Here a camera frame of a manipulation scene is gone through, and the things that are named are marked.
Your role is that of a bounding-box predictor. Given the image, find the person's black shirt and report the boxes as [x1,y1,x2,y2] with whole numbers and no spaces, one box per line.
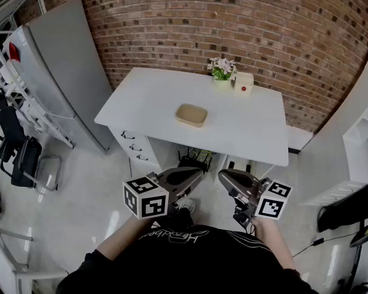
[55,224,320,294]

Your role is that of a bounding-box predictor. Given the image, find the tan rectangular tray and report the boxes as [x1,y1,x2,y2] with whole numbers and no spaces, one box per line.
[174,103,209,129]

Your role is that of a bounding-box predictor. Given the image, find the white table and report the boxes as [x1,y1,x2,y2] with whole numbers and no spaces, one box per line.
[94,67,290,168]

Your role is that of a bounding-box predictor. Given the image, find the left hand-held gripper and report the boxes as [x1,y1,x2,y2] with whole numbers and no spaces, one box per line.
[122,167,204,221]

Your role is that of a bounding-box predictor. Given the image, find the white metal frame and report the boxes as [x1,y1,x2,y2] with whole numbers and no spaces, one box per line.
[0,222,69,294]

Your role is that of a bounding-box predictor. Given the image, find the person's left forearm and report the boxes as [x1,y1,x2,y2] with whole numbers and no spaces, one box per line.
[96,215,156,262]

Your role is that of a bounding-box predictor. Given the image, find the red fridge magnet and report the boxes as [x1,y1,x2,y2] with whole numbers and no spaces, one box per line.
[8,41,21,64]

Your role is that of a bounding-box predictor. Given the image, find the black router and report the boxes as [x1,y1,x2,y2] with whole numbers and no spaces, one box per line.
[177,147,213,175]

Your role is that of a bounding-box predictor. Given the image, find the pink flowers in white pot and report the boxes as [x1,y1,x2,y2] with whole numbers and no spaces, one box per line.
[206,56,238,92]

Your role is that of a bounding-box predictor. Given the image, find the person's white shoe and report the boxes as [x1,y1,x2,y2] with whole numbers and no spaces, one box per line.
[174,197,197,214]

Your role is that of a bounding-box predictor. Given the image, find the white box with red dot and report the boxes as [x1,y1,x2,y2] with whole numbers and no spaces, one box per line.
[232,72,255,99]

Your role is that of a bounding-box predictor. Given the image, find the black folding chair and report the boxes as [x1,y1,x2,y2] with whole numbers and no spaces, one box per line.
[0,105,63,193]

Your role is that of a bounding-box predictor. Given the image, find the white drawer cabinet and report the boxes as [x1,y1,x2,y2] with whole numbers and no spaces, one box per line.
[109,126,162,169]

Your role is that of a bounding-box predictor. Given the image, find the black floor cable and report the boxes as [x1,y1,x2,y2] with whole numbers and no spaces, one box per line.
[291,230,361,258]

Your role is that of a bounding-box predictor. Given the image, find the white shelf unit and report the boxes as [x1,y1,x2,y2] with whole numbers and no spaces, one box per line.
[297,35,368,208]

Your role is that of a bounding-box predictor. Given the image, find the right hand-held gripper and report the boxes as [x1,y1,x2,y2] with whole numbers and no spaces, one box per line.
[218,168,294,228]

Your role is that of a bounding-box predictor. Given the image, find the grey refrigerator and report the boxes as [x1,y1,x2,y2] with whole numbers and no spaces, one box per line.
[2,0,115,154]

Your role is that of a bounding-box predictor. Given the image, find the person's right forearm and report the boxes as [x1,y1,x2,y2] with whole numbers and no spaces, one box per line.
[250,217,297,271]

